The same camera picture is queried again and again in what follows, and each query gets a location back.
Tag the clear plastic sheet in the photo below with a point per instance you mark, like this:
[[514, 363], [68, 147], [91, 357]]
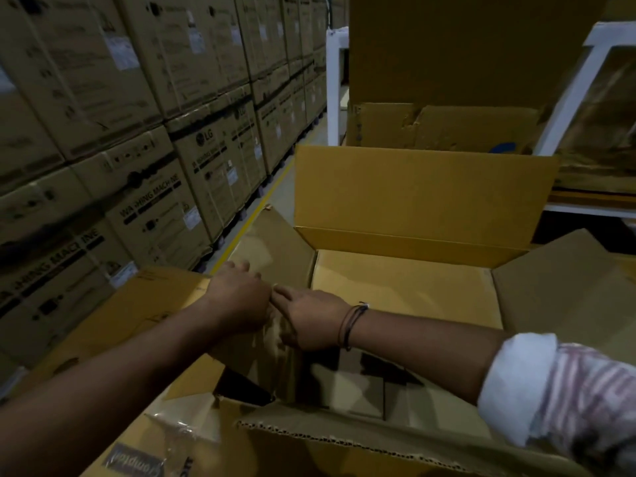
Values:
[[601, 134]]

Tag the striped white shirt sleeve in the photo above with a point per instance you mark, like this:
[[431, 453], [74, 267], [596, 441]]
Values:
[[571, 402]]

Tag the person's right hand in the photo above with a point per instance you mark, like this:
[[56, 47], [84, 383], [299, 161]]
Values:
[[313, 320]]

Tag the person's left hand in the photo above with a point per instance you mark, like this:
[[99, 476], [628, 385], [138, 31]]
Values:
[[238, 298]]

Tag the stack of printed brown cartons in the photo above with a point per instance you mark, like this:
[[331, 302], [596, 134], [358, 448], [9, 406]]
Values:
[[124, 119]]

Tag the large yellow cardboard box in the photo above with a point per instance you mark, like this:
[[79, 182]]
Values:
[[422, 193]]

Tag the flat carton with plastic wrap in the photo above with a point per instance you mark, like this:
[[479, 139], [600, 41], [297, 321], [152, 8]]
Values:
[[139, 303]]

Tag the person's left forearm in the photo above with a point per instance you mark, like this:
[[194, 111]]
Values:
[[99, 392]]

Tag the white metal shelf rack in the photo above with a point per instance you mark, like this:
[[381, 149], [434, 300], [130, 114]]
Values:
[[586, 79]]

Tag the person's right forearm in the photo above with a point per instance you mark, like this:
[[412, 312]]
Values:
[[427, 357]]

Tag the Flipkart box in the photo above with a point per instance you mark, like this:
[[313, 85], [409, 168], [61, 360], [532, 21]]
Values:
[[447, 54]]

